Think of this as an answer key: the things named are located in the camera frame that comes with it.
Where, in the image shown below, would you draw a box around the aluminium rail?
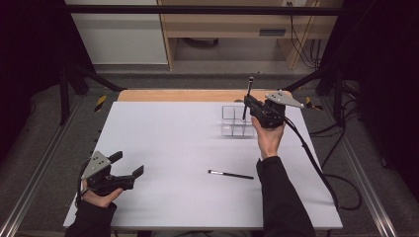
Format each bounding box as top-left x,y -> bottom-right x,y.
0,95 -> 84,237
339,131 -> 400,237

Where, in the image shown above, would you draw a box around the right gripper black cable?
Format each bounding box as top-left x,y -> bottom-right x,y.
283,117 -> 363,211

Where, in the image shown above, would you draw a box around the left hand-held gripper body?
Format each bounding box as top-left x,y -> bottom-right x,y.
80,150 -> 136,198

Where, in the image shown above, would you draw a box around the yellow black floor tape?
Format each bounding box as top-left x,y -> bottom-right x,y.
94,95 -> 109,113
304,96 -> 324,112

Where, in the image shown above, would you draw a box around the black pen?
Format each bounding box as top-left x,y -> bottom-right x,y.
241,76 -> 255,121
208,169 -> 255,181

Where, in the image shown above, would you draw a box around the hanging black cables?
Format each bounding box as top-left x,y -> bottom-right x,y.
287,1 -> 323,70

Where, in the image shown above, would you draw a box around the black floor cables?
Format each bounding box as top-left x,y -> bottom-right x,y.
308,80 -> 364,171

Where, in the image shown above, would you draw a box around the person's left hand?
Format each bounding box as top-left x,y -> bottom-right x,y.
80,187 -> 124,209

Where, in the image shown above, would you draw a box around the black cable under desk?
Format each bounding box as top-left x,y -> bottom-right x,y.
180,37 -> 220,48

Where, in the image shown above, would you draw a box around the white cabinet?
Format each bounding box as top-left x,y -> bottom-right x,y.
64,0 -> 169,65

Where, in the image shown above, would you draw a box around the black horizontal frame bar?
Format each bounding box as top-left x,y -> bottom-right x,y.
63,4 -> 344,17

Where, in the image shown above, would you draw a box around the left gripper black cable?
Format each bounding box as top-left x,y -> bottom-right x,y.
74,160 -> 91,207

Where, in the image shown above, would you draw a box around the wooden desk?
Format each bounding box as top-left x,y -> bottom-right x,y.
157,0 -> 344,71

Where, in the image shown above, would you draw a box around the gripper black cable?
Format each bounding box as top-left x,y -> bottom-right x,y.
283,117 -> 363,211
74,160 -> 91,207

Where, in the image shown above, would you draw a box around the black metal stand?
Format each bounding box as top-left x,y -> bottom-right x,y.
58,61 -> 128,126
279,61 -> 346,126

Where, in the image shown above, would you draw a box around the clear acrylic pen holder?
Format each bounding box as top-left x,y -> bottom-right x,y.
220,105 -> 260,137

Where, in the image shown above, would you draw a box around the person's right hand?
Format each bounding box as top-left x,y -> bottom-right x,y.
251,116 -> 288,160

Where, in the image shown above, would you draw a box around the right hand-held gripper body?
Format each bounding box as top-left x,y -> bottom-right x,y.
251,90 -> 306,129

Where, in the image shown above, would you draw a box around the black curtain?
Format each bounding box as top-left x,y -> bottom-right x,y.
0,0 -> 97,162
320,0 -> 419,194

